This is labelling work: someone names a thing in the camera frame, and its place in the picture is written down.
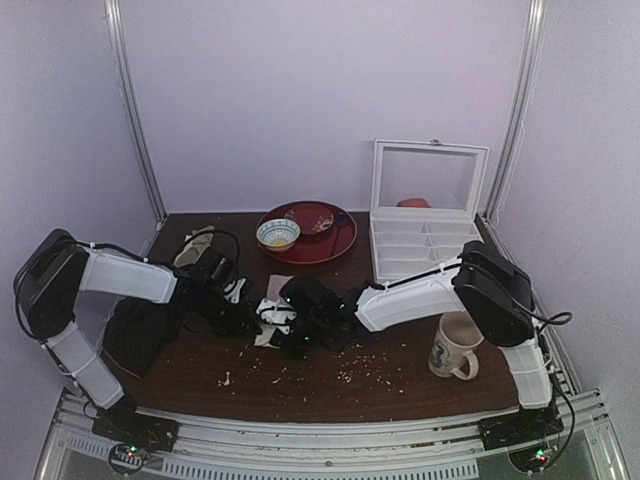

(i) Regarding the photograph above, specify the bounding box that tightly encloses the pink and cream underwear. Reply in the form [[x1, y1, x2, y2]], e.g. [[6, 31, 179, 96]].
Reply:
[[254, 275, 296, 349]]

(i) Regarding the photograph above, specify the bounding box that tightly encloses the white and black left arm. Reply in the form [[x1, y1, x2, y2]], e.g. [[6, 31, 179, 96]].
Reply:
[[13, 228, 258, 415]]

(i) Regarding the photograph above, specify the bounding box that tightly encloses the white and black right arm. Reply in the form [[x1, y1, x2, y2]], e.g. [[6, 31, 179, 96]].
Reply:
[[256, 240, 573, 422]]

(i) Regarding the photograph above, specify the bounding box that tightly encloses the beige crumpled cloth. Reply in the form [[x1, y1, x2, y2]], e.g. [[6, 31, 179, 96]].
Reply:
[[171, 226, 215, 268]]

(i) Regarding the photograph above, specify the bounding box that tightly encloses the red round lacquer tray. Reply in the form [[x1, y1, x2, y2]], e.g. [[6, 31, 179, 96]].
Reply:
[[254, 200, 358, 266]]

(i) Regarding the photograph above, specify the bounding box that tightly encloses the black striped garment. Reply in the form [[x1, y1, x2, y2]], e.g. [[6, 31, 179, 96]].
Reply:
[[103, 298, 182, 379]]

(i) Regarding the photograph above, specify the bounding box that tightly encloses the yellow and blue patterned bowl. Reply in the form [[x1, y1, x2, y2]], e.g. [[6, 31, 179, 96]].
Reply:
[[256, 218, 301, 252]]

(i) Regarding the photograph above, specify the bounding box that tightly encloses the small red floral dish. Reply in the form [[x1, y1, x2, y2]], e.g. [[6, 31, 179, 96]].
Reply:
[[284, 205, 334, 236]]

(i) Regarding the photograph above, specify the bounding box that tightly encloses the beige mug with blue design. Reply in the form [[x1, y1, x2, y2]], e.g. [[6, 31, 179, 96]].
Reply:
[[428, 312, 484, 381]]

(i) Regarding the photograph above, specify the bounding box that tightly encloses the red object behind box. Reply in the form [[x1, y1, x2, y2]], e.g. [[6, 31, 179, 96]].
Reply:
[[397, 198, 430, 208]]

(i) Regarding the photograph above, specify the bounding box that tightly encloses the white compartment box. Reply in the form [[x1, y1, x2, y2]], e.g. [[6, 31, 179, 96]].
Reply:
[[369, 139, 490, 283]]

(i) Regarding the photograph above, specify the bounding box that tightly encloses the aluminium front rail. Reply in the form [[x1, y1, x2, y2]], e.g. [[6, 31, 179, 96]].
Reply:
[[33, 389, 633, 479]]

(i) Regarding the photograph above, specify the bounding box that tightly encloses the left aluminium frame post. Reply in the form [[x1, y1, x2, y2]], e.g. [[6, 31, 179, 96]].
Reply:
[[104, 0, 168, 224]]

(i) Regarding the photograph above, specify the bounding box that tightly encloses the aluminium frame post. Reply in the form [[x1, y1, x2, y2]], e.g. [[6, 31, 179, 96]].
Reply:
[[485, 0, 548, 224], [104, 0, 168, 224]]

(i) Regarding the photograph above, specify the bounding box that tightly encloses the right aluminium frame post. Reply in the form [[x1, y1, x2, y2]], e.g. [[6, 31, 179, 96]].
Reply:
[[485, 0, 548, 224]]

